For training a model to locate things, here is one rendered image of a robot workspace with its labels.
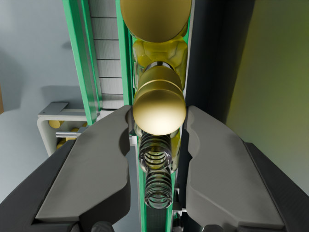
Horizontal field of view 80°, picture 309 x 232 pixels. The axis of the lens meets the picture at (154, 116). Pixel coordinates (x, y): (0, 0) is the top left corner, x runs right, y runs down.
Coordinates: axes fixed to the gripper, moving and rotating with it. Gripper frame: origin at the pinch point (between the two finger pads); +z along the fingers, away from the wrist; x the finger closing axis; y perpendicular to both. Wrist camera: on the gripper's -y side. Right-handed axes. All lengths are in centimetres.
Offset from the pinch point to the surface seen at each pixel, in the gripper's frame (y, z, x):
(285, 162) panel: 6.7, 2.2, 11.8
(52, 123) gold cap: 23, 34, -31
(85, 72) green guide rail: 3.7, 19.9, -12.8
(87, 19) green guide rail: -4.2, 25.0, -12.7
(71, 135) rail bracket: 16.5, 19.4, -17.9
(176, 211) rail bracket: 40.3, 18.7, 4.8
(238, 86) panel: 4.4, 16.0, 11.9
